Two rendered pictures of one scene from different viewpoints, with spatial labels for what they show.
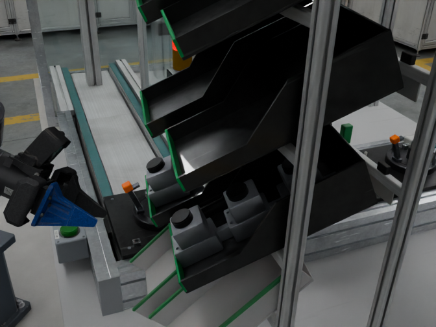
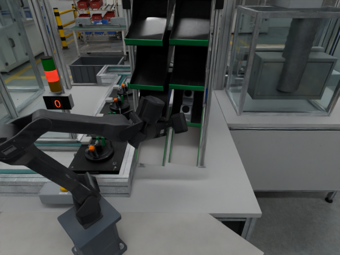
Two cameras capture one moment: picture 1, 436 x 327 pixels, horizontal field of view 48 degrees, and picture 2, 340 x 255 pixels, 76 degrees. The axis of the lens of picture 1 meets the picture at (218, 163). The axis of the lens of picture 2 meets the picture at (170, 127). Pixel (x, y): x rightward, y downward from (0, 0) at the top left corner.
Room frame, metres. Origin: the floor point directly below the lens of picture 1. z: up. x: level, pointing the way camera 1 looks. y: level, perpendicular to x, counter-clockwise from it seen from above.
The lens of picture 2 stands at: (0.30, 0.78, 1.68)
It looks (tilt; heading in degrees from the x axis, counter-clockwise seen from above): 33 degrees down; 292
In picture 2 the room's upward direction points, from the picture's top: straight up
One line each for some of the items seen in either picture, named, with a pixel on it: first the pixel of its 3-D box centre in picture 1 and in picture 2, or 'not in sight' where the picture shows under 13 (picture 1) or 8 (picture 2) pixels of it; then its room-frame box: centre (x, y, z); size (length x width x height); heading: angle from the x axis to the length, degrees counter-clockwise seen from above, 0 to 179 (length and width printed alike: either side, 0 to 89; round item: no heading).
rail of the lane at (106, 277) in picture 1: (84, 185); (33, 183); (1.15, 0.38, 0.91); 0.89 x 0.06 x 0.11; 22
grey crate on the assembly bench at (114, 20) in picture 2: not in sight; (119, 21); (3.93, -4.55, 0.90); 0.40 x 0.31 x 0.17; 25
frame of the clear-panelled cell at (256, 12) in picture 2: not in sight; (284, 60); (0.14, -1.06, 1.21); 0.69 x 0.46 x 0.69; 22
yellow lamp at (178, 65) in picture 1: (182, 58); (54, 85); (1.17, 0.09, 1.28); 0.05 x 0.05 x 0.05
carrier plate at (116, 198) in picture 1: (161, 217); (100, 155); (0.95, 0.13, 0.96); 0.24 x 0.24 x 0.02; 22
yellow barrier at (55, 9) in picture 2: not in sight; (77, 22); (6.79, -6.06, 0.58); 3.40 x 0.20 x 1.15; 115
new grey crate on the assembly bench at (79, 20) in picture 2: not in sight; (83, 22); (4.75, -4.12, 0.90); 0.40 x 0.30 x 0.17; 117
